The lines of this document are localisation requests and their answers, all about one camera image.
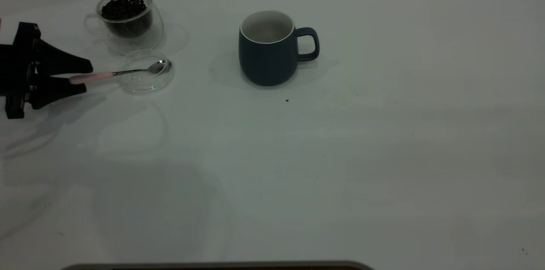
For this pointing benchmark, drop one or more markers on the dark grey ceramic mug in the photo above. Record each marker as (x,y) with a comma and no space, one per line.
(266,63)

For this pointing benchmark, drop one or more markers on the clear glass saucer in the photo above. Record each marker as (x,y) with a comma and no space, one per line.
(144,85)

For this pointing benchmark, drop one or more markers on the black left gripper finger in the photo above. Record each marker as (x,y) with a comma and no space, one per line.
(53,91)
(59,62)

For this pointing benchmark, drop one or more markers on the dark coffee beans pile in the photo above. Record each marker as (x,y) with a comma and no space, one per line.
(123,9)

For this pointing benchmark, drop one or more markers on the clear double-wall glass cup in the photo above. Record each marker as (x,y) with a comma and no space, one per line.
(156,27)

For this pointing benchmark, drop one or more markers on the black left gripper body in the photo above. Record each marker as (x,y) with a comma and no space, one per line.
(15,65)

